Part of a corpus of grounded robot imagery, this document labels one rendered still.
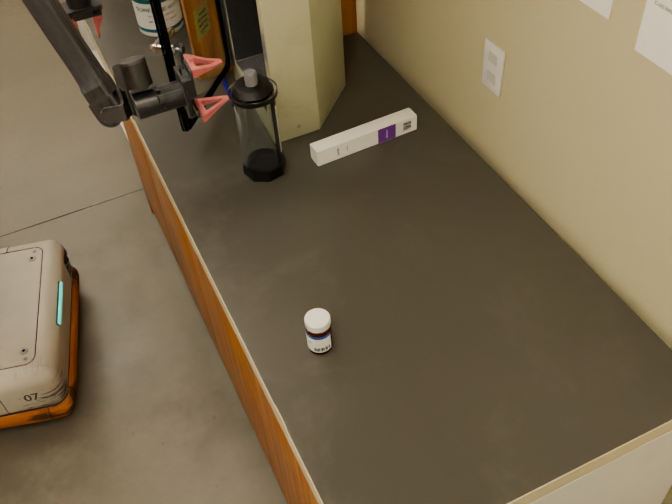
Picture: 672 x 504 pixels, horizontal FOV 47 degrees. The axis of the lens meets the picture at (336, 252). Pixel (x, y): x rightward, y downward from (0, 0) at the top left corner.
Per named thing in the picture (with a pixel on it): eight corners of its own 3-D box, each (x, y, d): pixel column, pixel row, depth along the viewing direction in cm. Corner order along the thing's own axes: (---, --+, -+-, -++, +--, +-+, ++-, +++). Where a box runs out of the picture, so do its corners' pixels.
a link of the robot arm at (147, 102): (132, 117, 167) (136, 124, 163) (122, 87, 164) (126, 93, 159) (163, 108, 169) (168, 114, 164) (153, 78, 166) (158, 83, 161)
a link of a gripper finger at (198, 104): (230, 87, 167) (189, 100, 164) (235, 113, 172) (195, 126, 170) (220, 71, 171) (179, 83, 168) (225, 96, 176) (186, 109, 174)
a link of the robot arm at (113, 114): (114, 111, 170) (103, 125, 163) (96, 61, 165) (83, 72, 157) (165, 101, 169) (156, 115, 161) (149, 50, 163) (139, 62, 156)
